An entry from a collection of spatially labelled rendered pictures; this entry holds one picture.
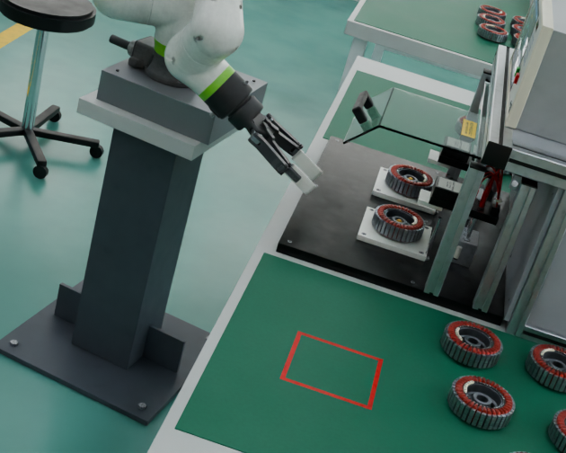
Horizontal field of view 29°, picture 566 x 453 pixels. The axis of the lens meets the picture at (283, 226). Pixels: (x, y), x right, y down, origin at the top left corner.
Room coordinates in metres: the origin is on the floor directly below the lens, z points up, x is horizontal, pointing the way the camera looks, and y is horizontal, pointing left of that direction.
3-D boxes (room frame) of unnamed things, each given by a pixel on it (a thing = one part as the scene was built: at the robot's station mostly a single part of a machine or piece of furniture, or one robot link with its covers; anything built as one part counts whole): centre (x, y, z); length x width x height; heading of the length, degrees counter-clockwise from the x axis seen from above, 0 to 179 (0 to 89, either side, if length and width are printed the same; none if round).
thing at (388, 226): (2.11, -0.24, 0.80); 0.11 x 0.11 x 0.04
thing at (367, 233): (2.11, -0.24, 0.78); 0.15 x 0.15 x 0.01; 85
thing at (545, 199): (2.21, -0.50, 0.92); 0.66 x 0.01 x 0.30; 175
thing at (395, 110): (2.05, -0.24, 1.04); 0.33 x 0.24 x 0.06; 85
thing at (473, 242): (2.10, -0.38, 0.80); 0.08 x 0.05 x 0.06; 175
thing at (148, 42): (2.53, 0.41, 0.86); 0.26 x 0.15 x 0.06; 69
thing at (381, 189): (2.35, -0.26, 0.78); 0.15 x 0.15 x 0.01; 85
